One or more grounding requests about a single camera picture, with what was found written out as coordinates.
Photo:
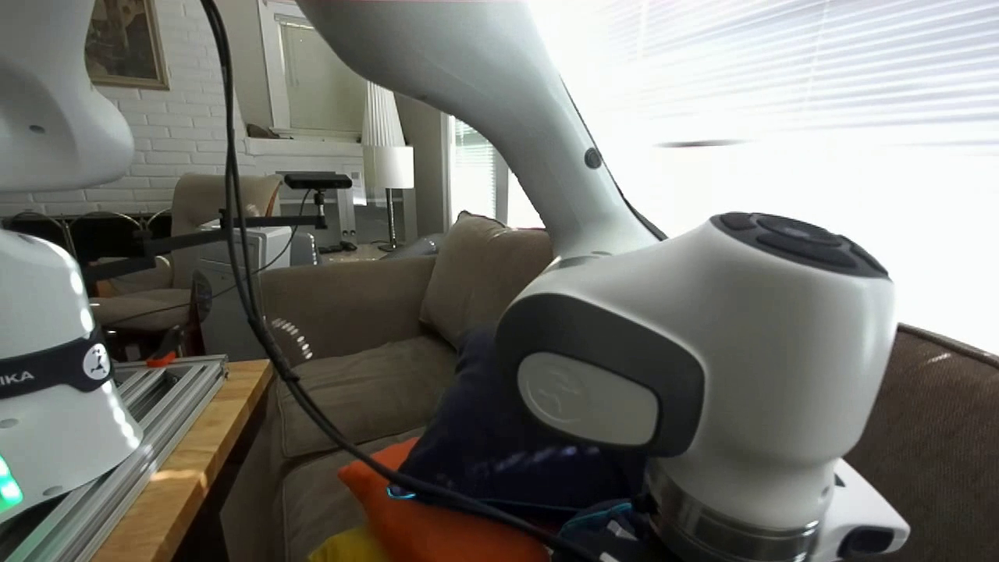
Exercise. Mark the yellow square pillow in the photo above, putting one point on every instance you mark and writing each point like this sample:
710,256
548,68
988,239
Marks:
348,549

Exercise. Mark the wooden table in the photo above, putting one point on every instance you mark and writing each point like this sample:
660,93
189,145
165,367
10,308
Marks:
198,456

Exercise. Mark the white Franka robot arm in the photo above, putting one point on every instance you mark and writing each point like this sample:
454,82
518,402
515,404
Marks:
752,345

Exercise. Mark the white machine on left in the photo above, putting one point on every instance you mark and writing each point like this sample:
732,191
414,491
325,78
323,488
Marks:
158,406

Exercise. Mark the white floor lamp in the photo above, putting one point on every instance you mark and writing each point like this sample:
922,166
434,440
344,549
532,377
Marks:
387,166

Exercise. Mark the white window blinds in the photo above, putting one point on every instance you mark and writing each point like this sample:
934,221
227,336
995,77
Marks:
812,115

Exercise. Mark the black camera on stand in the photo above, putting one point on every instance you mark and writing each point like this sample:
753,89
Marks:
316,180

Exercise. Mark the grey fabric sofa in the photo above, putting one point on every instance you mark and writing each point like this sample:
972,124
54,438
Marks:
355,384

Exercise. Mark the framed wall picture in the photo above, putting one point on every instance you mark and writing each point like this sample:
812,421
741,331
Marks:
126,43

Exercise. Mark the navy square pillow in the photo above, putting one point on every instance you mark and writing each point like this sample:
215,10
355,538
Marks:
487,438

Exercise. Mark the grey box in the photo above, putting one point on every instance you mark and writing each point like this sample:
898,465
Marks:
246,250

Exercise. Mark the orange square pillow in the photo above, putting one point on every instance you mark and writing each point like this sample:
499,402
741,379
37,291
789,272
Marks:
425,526

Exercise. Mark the beige armchair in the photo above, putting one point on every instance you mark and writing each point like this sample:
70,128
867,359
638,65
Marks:
223,198

